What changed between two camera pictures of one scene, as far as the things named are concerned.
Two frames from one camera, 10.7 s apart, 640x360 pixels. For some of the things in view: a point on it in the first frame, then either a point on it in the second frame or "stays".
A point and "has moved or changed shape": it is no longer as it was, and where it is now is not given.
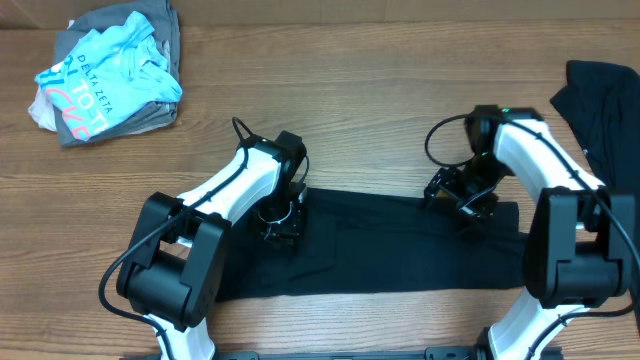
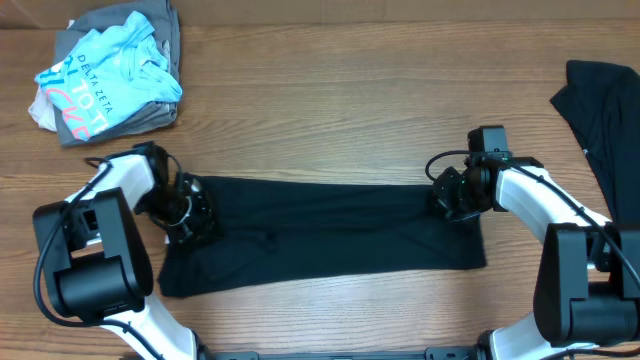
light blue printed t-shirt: [108, 75] stays
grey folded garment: [165, 21] stays
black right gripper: [442, 181] stays
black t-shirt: [354, 242] has moved or changed shape
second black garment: [601, 105] stays
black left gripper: [289, 230] -> [203, 220]
